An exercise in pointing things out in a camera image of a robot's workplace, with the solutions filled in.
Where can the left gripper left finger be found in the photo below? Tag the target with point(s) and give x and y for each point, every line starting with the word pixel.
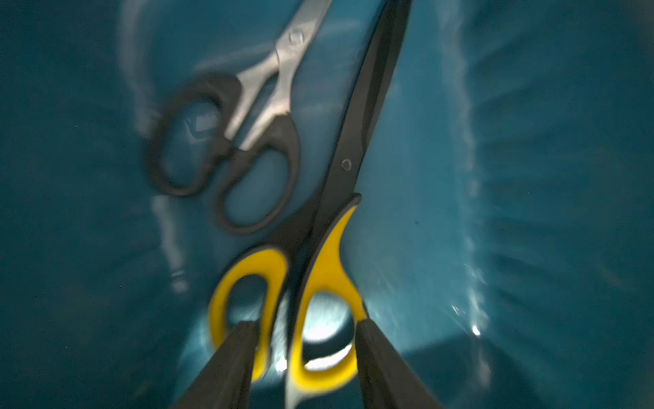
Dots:
pixel 225 381

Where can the yellow black handled scissors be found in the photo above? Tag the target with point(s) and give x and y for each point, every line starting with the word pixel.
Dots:
pixel 319 224

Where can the small black handled scissors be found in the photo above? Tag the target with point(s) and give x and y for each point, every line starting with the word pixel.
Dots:
pixel 255 108

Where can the teal plastic storage box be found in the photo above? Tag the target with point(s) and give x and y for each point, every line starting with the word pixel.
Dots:
pixel 504 242

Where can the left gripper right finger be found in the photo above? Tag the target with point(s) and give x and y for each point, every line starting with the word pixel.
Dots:
pixel 386 380

